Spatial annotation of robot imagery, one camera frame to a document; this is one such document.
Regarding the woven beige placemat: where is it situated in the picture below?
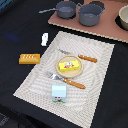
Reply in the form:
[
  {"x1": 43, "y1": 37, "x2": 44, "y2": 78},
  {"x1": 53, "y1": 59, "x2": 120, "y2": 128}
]
[{"x1": 14, "y1": 31, "x2": 114, "y2": 128}]

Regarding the pink stove mat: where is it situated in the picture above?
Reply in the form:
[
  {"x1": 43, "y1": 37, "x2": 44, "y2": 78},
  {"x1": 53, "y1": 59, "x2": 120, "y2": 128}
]
[{"x1": 48, "y1": 0, "x2": 128, "y2": 43}]

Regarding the knife with wooden handle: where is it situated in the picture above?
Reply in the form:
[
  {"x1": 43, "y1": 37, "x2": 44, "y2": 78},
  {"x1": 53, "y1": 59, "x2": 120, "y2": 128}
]
[{"x1": 58, "y1": 49, "x2": 98, "y2": 63}]

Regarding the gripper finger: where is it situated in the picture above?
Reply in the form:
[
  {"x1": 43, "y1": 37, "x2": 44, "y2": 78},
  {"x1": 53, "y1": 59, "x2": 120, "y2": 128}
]
[{"x1": 41, "y1": 33, "x2": 48, "y2": 46}]

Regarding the round wooden plate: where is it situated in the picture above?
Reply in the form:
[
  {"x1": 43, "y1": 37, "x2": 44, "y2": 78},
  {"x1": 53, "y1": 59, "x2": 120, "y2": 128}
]
[{"x1": 56, "y1": 55, "x2": 83, "y2": 78}]

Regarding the yellow butter box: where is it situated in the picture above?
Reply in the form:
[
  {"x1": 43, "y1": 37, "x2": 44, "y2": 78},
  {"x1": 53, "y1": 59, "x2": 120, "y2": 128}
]
[{"x1": 58, "y1": 60, "x2": 81, "y2": 72}]

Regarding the small grey saucepan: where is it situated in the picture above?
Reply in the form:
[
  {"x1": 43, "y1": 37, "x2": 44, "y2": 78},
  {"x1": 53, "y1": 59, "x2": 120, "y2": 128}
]
[{"x1": 38, "y1": 0, "x2": 79, "y2": 20}]

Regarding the light blue milk carton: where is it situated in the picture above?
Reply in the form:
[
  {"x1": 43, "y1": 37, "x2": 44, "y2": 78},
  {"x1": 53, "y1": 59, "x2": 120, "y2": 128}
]
[{"x1": 52, "y1": 84, "x2": 66, "y2": 102}]

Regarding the fork with wooden handle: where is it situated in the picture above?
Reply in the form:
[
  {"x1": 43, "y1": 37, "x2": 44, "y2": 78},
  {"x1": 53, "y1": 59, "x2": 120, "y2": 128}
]
[{"x1": 45, "y1": 72, "x2": 86, "y2": 89}]

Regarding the orange toy bread loaf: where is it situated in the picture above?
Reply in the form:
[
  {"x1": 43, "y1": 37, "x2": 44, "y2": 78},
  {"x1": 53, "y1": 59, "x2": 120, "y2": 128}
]
[{"x1": 19, "y1": 54, "x2": 40, "y2": 64}]

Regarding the large grey pot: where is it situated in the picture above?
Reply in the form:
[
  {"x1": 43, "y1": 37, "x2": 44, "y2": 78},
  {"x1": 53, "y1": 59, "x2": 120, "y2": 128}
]
[{"x1": 77, "y1": 4, "x2": 105, "y2": 26}]

